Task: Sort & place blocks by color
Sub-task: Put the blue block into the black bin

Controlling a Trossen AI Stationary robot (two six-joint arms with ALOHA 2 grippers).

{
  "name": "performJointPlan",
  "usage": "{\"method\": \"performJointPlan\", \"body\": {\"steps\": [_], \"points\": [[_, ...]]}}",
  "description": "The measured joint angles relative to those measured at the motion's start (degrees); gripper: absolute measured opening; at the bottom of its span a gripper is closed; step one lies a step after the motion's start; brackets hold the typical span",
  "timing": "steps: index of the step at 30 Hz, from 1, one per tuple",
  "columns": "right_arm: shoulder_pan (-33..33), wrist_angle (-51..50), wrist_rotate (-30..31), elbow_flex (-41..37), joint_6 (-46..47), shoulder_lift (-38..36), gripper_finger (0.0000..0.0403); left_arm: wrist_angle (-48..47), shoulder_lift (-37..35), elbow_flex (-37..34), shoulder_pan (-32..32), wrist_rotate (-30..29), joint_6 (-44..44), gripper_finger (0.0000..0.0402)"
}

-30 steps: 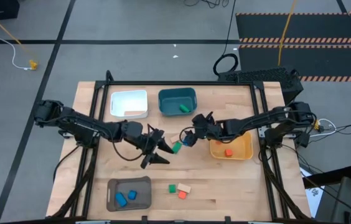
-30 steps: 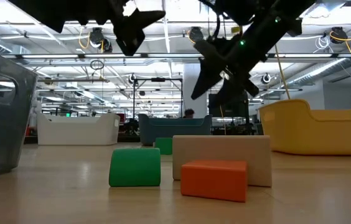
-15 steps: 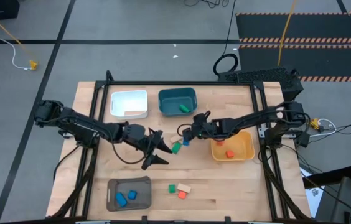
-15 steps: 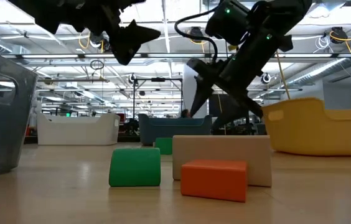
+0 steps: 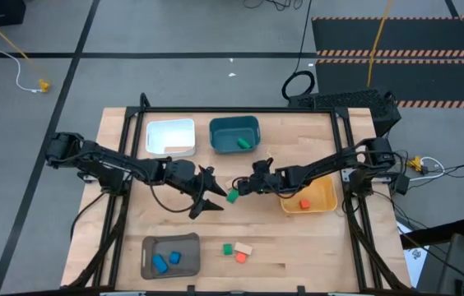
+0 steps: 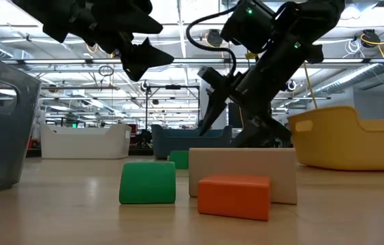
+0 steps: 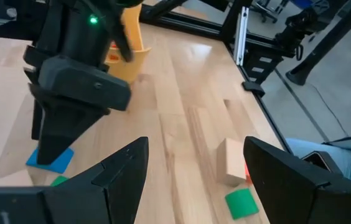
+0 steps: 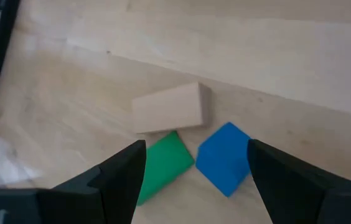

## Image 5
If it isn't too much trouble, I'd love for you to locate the dark grey case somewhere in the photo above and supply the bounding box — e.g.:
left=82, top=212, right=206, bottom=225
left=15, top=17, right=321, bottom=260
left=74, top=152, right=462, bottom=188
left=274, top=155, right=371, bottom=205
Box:
left=416, top=233, right=464, bottom=296

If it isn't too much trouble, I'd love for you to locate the white floor cable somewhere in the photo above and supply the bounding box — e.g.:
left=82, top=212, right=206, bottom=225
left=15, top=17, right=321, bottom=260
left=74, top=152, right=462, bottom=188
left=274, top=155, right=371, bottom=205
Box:
left=0, top=0, right=42, bottom=94

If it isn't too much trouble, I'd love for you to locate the orange-yellow floor cable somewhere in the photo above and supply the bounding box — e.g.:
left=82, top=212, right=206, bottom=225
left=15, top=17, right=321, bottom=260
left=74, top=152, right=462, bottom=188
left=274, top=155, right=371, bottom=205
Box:
left=0, top=4, right=46, bottom=83

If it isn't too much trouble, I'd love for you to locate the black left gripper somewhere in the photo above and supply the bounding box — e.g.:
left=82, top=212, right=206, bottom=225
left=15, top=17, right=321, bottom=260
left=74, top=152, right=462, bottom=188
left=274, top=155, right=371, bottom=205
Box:
left=167, top=160, right=229, bottom=220

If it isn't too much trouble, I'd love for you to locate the white plastic bin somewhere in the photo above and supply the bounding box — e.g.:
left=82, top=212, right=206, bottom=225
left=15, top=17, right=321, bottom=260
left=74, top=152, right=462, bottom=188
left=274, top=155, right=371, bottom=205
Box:
left=145, top=118, right=197, bottom=160

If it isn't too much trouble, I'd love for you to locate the white power cable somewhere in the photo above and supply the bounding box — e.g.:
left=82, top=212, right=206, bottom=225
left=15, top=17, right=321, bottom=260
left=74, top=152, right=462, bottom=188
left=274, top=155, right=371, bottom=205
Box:
left=419, top=155, right=447, bottom=182

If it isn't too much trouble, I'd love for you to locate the yellow power plug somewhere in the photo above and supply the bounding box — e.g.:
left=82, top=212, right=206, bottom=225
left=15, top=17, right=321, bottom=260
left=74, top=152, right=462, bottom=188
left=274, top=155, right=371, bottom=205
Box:
left=407, top=155, right=425, bottom=172

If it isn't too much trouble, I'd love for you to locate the black coiled floor cable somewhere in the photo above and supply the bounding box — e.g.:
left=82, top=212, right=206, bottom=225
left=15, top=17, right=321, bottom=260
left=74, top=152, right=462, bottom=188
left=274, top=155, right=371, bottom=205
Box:
left=281, top=0, right=316, bottom=101

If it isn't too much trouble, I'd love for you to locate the thick yellow hanging cable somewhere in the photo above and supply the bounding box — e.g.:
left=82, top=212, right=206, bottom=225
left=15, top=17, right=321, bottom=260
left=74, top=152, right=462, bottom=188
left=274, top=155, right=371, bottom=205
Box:
left=365, top=0, right=394, bottom=89

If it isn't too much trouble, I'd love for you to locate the black hazard-striped floor mat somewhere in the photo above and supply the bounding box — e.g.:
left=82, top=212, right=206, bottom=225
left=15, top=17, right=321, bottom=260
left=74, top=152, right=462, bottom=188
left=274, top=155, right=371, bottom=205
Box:
left=311, top=14, right=464, bottom=110

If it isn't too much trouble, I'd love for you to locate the teal plastic bin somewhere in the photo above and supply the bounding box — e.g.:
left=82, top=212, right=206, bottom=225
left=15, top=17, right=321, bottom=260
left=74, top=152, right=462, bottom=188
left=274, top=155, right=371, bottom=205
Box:
left=208, top=115, right=262, bottom=155

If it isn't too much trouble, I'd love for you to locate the white paper sheet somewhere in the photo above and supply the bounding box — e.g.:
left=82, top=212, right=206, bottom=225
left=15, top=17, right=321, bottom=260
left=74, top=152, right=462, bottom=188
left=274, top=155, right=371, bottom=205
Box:
left=396, top=221, right=426, bottom=289

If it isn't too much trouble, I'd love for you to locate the black perforated computer tower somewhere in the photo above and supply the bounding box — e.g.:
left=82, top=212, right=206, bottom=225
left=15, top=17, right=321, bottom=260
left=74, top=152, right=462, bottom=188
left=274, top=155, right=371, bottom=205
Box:
left=287, top=89, right=402, bottom=141

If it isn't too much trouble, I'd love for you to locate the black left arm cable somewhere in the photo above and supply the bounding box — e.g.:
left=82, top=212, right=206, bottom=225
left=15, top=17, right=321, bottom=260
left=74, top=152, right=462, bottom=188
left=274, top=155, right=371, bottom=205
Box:
left=147, top=180, right=204, bottom=215

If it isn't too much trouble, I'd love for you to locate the long blue block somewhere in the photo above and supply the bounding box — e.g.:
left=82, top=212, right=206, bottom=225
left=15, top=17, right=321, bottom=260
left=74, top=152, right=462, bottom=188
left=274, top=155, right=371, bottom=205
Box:
left=151, top=253, right=170, bottom=275

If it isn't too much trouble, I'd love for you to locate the black aluminium table frame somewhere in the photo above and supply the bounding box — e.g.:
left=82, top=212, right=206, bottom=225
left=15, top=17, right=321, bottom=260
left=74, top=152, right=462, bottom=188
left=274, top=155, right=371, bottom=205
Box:
left=67, top=92, right=414, bottom=296

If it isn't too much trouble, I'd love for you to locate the yellow plastic bin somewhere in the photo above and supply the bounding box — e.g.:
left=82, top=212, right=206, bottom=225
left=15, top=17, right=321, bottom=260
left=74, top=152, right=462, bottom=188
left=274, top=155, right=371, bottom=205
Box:
left=279, top=174, right=339, bottom=215

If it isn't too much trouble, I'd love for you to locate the black power adapter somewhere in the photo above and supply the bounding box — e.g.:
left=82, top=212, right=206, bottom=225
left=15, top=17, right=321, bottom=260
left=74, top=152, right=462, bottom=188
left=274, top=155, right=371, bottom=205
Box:
left=392, top=172, right=411, bottom=197

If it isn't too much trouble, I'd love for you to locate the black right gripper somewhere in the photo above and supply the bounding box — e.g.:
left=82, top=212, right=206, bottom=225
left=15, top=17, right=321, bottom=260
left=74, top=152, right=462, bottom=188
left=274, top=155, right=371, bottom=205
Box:
left=236, top=157, right=287, bottom=198

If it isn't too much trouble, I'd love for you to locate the black cable bundle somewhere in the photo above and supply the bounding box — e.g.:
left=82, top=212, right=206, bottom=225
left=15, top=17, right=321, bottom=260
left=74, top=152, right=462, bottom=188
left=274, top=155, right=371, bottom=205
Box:
left=242, top=0, right=304, bottom=12

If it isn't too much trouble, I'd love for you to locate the grey plastic bin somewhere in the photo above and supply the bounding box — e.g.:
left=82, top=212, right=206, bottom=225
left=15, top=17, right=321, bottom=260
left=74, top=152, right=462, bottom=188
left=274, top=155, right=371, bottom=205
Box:
left=140, top=232, right=202, bottom=280

